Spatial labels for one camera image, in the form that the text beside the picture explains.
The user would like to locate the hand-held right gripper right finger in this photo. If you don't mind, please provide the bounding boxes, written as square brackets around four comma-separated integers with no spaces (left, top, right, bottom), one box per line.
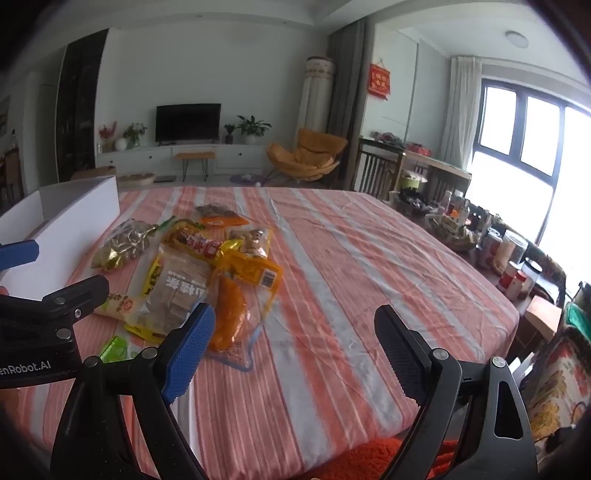
[374,305,541,480]

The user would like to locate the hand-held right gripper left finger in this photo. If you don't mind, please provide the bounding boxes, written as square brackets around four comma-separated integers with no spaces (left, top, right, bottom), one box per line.
[51,302,218,480]

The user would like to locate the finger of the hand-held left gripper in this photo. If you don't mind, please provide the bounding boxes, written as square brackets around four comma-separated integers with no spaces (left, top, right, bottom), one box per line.
[0,239,41,278]
[0,275,112,345]

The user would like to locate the orange dried fruit bag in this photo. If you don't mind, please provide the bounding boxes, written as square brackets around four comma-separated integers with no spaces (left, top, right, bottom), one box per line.
[205,251,283,372]

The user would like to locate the white cardboard box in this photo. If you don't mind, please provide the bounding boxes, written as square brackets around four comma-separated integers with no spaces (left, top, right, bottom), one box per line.
[0,176,122,302]

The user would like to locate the gold bag of brown balls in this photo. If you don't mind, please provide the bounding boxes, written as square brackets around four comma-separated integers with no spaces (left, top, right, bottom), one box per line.
[91,218,160,273]

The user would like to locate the clear yellow-edged snack bag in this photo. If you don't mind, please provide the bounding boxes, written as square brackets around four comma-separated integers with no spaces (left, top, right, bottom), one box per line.
[95,244,218,343]

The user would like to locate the lime green small packet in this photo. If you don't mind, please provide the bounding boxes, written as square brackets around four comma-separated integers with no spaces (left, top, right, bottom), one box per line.
[98,335,134,365]

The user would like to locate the orange striped bedsheet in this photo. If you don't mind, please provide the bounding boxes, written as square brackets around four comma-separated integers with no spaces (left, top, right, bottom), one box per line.
[0,185,521,480]

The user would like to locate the red and yellow snack packet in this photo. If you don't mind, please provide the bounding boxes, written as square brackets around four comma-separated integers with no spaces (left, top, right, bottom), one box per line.
[161,218,241,266]

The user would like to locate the person's orange clothing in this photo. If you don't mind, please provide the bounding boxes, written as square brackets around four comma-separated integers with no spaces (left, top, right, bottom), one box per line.
[295,436,467,480]

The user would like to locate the clear peanut bag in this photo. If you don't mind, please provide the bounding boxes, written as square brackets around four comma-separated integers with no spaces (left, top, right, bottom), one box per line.
[226,225,274,259]

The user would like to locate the brown nut bag orange label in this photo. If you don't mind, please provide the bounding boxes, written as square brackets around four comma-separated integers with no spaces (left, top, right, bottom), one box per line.
[196,203,250,229]

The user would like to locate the row of bottles and jars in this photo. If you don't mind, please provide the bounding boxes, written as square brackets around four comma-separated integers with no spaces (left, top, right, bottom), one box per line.
[390,185,568,301]

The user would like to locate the red flowers in vase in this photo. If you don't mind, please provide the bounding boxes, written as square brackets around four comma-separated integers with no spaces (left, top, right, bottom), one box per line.
[98,121,117,153]

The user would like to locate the white television cabinet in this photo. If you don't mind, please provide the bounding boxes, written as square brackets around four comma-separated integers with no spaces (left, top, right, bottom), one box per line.
[95,143,278,178]

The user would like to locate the floral cushion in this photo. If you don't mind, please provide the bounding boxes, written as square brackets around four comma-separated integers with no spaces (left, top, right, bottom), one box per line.
[526,323,591,444]

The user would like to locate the green plant in vase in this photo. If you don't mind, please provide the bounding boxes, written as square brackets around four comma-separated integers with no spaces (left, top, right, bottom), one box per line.
[122,122,148,149]

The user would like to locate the green pot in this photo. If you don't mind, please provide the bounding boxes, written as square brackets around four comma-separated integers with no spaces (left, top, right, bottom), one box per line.
[399,170,428,190]

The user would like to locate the wooden railed crib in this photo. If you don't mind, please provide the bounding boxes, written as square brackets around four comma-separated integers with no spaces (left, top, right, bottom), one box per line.
[353,137,472,204]

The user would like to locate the small wooden bench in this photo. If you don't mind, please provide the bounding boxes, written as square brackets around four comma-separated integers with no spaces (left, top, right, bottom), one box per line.
[174,151,216,182]

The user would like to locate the black flat television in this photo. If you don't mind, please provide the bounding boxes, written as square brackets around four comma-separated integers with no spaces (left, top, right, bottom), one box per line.
[156,104,221,143]

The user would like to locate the orange lounge chair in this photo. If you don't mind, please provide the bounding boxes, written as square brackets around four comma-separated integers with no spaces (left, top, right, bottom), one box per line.
[265,128,348,183]

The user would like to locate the large leafy potted plant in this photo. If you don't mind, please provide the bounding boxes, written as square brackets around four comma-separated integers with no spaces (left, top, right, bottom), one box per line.
[236,115,272,146]

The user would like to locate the dark framed window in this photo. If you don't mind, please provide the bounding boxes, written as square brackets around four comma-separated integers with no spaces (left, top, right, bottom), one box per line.
[468,78,591,296]

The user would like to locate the white curtain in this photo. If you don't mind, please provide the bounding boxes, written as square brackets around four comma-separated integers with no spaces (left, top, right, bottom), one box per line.
[438,55,483,169]

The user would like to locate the covered standing air conditioner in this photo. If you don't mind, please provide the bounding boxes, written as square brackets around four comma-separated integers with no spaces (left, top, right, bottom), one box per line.
[295,56,335,134]

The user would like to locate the grey curtain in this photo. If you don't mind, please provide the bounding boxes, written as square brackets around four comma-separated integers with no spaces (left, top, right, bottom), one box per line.
[325,18,370,139]

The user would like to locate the dark wall panel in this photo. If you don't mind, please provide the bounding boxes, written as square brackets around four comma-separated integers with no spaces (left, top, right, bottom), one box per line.
[55,28,109,183]

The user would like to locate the red wall hanging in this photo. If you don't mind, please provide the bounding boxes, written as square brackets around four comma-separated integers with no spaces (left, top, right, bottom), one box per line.
[368,62,392,100]

